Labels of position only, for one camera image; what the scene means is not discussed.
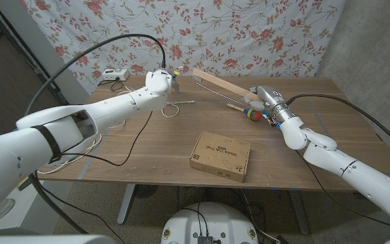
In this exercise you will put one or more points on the white robot chest shell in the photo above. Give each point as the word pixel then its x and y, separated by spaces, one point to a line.
pixel 46 240

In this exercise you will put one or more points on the floral backdrop cloth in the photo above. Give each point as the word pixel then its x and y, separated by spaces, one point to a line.
pixel 215 34

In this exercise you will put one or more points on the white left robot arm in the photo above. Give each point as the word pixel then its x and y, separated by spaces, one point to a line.
pixel 12 159

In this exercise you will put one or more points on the brown cardboard package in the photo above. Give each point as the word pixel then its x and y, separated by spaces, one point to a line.
pixel 220 154

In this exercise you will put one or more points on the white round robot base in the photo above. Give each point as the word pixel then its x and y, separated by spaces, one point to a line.
pixel 215 220

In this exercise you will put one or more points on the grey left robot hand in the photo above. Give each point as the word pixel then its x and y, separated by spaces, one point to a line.
pixel 175 84

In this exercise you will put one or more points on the colourful wooden maraca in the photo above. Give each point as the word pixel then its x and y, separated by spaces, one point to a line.
pixel 255 115

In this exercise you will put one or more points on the wooden hanger with metal rod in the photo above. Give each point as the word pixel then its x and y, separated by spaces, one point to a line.
pixel 222 82

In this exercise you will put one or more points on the yellow black foot pad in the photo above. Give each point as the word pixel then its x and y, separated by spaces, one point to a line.
pixel 24 183

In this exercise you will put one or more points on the grey sneaker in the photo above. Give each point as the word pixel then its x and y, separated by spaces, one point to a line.
pixel 3 210

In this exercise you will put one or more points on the black floor fan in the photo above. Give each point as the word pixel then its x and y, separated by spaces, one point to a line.
pixel 145 190

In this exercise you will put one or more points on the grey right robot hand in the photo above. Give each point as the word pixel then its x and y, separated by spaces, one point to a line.
pixel 271 96

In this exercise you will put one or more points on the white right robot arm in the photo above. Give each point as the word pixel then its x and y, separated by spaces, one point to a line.
pixel 350 169

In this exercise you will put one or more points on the white power strip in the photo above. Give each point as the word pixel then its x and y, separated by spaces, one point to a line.
pixel 115 74

